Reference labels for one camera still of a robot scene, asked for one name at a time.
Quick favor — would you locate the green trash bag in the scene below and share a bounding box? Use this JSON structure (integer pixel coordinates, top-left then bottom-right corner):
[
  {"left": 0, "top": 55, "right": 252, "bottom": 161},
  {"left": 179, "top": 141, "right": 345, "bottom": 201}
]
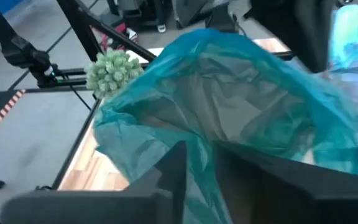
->
[{"left": 92, "top": 28, "right": 358, "bottom": 224}]

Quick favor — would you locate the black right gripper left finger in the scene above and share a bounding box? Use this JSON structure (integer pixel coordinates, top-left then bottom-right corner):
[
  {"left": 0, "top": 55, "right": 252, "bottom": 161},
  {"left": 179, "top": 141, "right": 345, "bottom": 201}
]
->
[{"left": 127, "top": 141, "right": 188, "bottom": 224}]

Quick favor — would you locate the red floor item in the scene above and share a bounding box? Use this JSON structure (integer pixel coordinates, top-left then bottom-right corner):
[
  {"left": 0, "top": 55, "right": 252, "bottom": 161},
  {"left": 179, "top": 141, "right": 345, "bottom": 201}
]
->
[{"left": 100, "top": 22, "right": 139, "bottom": 51}]

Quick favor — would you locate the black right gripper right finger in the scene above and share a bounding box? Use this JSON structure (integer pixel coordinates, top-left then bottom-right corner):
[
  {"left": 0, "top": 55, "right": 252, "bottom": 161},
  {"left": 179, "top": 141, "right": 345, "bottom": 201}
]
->
[{"left": 213, "top": 141, "right": 319, "bottom": 224}]

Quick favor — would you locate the light blue bin liner bag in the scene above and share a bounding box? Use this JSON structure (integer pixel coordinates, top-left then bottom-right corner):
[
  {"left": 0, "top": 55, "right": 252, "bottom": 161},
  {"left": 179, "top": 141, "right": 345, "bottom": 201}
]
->
[{"left": 323, "top": 3, "right": 358, "bottom": 134}]

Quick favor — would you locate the green artificial succulent plant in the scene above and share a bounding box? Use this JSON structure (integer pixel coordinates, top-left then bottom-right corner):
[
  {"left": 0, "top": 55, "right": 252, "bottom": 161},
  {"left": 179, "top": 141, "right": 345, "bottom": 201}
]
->
[{"left": 85, "top": 49, "right": 145, "bottom": 100}]

